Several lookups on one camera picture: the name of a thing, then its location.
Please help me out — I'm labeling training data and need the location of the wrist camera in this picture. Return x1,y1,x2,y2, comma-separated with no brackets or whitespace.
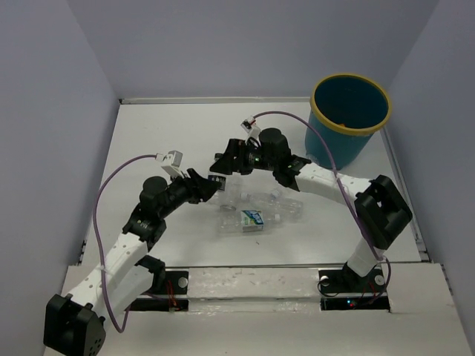
155,150,184,179
240,116,261,142

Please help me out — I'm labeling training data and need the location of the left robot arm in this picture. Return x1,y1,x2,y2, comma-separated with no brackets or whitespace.
43,168,220,355

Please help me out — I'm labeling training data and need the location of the black label small bottle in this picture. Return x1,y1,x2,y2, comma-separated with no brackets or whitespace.
208,172,227,192

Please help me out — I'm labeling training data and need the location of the blue bin yellow rim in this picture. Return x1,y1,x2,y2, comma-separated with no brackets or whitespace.
305,73,391,170

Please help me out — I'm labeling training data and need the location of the clear slim plastic bottle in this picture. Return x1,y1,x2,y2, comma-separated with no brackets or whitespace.
269,188,286,199

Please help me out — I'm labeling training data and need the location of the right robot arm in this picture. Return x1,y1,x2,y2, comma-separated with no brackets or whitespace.
210,128,413,291

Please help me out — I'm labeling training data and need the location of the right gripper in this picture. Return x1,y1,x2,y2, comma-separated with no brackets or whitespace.
209,139,277,176

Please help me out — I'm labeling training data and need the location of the clear crumpled plastic bottle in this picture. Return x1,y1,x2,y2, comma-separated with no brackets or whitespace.
240,192,304,223

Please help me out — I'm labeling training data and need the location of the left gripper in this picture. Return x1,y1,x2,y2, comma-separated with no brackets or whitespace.
157,169,220,219

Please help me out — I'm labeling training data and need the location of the clear plastic jar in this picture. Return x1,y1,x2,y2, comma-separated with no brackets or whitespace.
218,176,242,212

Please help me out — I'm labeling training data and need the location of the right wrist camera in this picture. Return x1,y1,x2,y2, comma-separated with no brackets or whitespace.
240,116,261,142

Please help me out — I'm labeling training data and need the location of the green label plastic bottle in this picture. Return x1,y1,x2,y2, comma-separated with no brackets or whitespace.
217,209,283,234

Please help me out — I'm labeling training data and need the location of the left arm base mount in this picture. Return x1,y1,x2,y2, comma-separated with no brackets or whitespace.
130,255,189,312

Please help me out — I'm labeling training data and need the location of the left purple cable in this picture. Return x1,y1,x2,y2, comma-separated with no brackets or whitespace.
92,154,160,334

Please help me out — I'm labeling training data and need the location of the purple cable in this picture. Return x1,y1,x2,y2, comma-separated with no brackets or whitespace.
252,110,391,296
92,154,160,334

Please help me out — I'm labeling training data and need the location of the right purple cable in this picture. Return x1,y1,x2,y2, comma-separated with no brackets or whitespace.
252,110,391,296

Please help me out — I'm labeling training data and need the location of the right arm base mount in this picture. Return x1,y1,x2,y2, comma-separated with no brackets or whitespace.
317,265,390,312

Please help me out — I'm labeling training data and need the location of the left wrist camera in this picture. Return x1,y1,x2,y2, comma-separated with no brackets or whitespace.
155,150,184,179

